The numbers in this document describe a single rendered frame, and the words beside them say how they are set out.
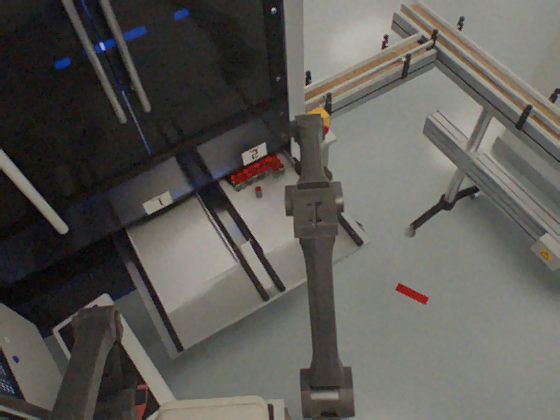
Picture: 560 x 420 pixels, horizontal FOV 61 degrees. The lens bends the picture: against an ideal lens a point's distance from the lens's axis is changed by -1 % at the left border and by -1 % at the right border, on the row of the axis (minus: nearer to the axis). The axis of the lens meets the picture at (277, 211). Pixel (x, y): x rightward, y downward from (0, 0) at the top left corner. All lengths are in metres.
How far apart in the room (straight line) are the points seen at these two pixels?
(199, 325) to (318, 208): 0.72
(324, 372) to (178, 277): 0.72
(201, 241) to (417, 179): 1.55
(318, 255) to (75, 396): 0.43
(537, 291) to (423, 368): 0.70
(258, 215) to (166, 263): 0.33
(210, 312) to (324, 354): 0.61
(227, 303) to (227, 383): 0.89
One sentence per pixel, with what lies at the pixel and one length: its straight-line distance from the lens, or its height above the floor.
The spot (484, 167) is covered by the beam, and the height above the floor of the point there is 0.55.
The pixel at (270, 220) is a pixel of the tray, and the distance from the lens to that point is 1.58.
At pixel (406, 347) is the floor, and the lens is 2.37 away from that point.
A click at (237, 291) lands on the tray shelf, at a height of 0.88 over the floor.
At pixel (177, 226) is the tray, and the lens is 1.62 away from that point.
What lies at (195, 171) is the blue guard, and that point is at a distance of 1.48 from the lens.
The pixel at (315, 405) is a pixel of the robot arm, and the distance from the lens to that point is 0.99.
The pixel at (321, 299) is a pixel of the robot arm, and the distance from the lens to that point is 0.87.
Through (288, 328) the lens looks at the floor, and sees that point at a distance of 2.35.
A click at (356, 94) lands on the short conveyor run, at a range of 1.88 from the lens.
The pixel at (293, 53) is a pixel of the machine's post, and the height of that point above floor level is 1.35.
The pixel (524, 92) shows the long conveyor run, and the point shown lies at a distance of 2.01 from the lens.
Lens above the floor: 2.24
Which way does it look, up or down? 58 degrees down
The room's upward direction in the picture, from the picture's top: 6 degrees counter-clockwise
